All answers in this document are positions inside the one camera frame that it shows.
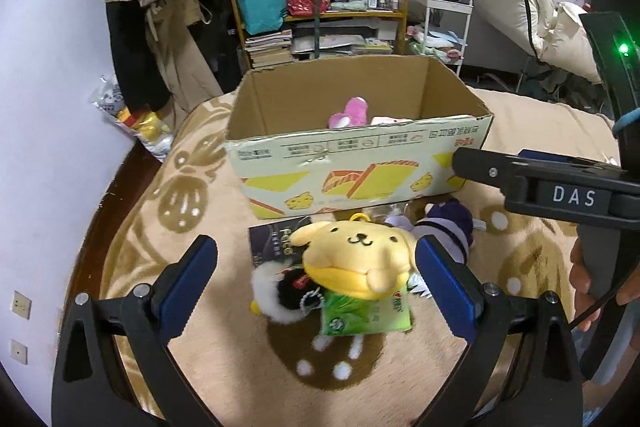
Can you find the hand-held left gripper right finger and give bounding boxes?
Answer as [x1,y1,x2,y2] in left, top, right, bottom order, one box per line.
[414,234,586,427]

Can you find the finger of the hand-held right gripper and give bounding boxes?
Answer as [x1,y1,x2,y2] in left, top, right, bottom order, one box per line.
[451,147,532,195]
[517,149,622,180]

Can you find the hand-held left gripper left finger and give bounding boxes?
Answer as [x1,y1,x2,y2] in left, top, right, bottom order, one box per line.
[50,234,221,427]

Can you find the purple striped plush toy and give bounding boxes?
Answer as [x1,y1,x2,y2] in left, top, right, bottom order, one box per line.
[385,199,476,265]

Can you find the green tissue pack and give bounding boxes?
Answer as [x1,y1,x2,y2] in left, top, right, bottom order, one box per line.
[318,287,413,338]

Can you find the black tissue pack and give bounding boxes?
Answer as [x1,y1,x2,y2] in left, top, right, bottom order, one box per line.
[248,216,313,268]

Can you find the black and white furry plush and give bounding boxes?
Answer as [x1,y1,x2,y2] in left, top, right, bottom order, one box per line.
[250,257,331,325]

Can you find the yellow dog plush toy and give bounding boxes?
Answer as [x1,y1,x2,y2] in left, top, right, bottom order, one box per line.
[290,213,418,298]

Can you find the printed cardboard box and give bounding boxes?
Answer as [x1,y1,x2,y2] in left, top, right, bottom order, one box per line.
[223,55,495,220]

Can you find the person's right hand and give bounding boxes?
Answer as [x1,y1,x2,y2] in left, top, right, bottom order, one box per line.
[570,237,601,332]

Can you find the beige printed blanket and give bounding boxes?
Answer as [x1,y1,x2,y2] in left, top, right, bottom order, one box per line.
[100,87,626,427]

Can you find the white and pink plush toy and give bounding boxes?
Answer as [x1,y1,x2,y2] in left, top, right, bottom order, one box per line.
[370,114,416,126]

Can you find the cream cushion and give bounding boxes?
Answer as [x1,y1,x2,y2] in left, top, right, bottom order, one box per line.
[532,2,603,82]

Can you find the white trolley cart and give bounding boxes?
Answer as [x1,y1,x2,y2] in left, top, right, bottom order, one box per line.
[407,0,473,78]

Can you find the plastic bag of plush toys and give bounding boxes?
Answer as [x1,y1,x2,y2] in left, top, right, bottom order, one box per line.
[90,74,176,162]

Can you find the pile of magazines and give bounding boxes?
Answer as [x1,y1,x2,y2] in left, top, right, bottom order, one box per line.
[292,22,396,58]

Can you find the beige hanging coat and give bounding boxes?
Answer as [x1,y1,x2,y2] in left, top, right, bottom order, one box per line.
[145,0,236,118]

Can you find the black hanging garment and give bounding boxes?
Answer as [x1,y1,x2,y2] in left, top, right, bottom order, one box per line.
[105,0,171,112]

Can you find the stack of books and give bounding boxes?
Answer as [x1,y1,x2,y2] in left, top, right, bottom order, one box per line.
[244,29,293,68]

